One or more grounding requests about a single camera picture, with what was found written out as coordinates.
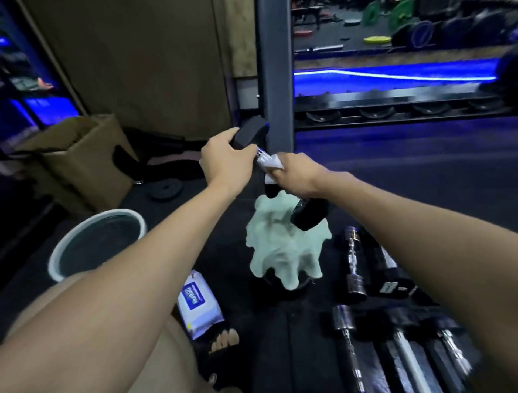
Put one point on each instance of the person's right hand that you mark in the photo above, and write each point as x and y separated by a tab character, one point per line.
299	174

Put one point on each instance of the person's left hand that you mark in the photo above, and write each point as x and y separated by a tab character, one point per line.
226	162

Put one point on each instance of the white wet wipe sheet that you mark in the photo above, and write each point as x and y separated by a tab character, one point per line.
273	162

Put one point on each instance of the small chrome dumbbell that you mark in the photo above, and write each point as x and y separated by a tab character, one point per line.
356	289

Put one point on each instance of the large chrome dumbbell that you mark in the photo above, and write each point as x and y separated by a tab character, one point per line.
343	318

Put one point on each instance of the white blue wet wipes pack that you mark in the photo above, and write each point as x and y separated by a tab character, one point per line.
202	320

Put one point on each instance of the person's right forearm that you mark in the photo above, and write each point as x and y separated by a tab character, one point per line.
445	251

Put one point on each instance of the person's left forearm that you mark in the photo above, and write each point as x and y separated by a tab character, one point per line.
101	291

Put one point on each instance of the person's left leg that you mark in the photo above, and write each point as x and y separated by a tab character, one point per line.
170	364

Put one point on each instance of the black padded bench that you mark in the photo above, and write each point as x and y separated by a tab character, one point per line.
162	170

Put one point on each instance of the small black weight plate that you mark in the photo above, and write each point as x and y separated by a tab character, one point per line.
166	189

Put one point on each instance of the light green cloth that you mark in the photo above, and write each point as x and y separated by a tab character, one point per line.
279	247

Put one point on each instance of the dark metal rack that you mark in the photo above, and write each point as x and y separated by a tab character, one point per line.
384	99

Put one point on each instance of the steel barbell bar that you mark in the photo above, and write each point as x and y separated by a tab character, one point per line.
323	47

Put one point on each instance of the glowing white light strip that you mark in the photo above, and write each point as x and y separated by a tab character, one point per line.
384	75

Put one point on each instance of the brown cardboard box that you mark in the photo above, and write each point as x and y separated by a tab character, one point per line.
89	170

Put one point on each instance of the red weight plate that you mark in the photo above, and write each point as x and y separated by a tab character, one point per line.
303	33

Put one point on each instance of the yellow weight plate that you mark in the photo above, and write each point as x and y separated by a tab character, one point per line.
377	39

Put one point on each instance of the white rimmed basin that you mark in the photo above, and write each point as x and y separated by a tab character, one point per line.
93	243

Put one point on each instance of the green weight plate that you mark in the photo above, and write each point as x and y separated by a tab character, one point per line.
370	14
402	14

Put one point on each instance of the thin wooden stick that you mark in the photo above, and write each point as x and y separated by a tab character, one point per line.
52	60

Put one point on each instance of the black left sandal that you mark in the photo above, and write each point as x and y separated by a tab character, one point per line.
226	364

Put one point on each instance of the row of black bumper plates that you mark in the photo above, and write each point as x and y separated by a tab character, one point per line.
445	32

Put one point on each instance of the large black rubber weight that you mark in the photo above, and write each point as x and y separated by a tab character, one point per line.
508	77

